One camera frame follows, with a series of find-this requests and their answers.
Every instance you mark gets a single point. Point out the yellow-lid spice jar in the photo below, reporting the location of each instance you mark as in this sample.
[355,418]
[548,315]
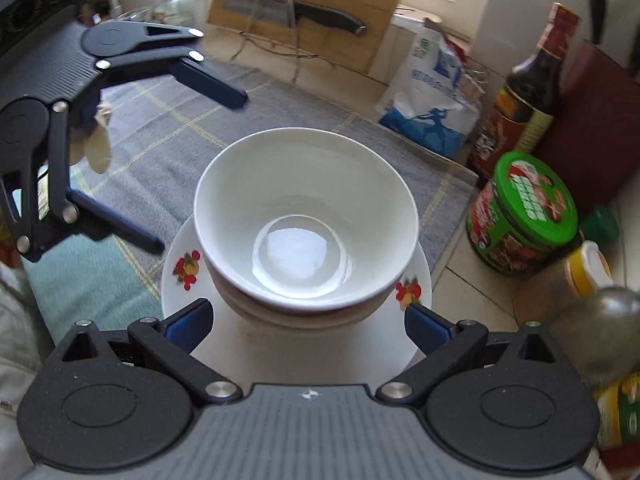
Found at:
[585,270]

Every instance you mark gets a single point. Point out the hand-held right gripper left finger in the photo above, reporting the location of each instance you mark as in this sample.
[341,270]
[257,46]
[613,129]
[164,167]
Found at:
[192,322]

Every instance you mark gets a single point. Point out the white fruit-print plate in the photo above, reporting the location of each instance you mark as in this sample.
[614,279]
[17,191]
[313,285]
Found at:
[310,350]

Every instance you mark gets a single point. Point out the yellow-label oil bottle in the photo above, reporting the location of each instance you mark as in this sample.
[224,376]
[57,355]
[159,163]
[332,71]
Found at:
[620,410]

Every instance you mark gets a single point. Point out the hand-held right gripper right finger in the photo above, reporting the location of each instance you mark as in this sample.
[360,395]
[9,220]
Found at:
[425,330]

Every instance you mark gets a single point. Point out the person's left hand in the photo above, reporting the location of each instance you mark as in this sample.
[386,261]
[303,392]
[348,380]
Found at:
[98,147]

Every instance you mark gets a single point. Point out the glass jar with lid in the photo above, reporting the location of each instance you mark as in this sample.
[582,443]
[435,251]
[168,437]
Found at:
[175,5]

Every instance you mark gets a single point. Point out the green-lid sauce jar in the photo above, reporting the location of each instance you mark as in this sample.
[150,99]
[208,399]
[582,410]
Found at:
[525,200]

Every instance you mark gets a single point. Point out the white and blue salt bag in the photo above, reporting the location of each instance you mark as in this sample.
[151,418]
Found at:
[430,95]

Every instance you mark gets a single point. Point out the clear red-cap bottle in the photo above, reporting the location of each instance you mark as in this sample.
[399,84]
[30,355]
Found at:
[605,330]

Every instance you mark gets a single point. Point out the light grey garment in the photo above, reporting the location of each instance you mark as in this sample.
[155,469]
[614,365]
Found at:
[20,335]

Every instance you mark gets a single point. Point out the dark vinegar bottle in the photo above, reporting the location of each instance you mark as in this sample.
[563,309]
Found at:
[530,90]

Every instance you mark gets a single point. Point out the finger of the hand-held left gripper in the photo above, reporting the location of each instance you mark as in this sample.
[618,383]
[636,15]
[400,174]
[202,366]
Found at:
[210,82]
[115,222]

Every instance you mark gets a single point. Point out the small green-cap jar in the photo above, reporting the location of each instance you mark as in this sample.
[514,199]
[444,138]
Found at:
[600,225]

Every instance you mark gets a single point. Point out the grey checked cloth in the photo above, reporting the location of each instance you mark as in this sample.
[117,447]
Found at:
[175,135]

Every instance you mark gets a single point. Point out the dark red knife block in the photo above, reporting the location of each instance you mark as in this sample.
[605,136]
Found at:
[600,135]

